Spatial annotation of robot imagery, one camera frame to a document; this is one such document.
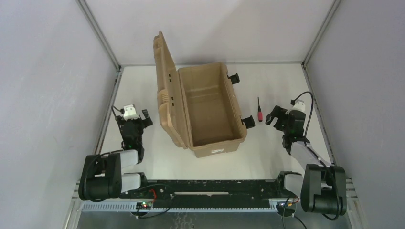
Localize red handled black screwdriver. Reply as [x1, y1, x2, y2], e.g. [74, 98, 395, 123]
[257, 97, 263, 122]

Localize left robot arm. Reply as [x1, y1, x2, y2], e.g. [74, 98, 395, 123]
[78, 106, 153, 202]

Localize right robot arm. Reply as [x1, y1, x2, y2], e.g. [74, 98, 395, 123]
[265, 105, 347, 220]

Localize black bin latch front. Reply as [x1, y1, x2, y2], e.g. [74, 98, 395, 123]
[241, 115, 256, 129]

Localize black bin latch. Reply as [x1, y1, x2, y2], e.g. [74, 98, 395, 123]
[241, 115, 256, 129]
[227, 73, 240, 84]

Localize black bin latch rear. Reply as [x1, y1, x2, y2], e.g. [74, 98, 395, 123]
[227, 73, 240, 84]

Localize tan plastic storage bin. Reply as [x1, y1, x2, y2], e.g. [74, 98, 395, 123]
[153, 32, 248, 158]

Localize small green circuit board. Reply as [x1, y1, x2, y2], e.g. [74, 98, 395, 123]
[136, 202, 153, 211]

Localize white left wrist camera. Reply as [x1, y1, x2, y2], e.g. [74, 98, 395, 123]
[123, 104, 139, 121]

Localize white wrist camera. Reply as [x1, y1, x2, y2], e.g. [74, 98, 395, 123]
[123, 104, 139, 121]
[290, 99, 306, 113]

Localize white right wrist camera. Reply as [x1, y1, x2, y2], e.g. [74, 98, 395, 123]
[290, 99, 306, 113]

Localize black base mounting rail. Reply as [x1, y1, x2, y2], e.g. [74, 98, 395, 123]
[119, 178, 296, 210]

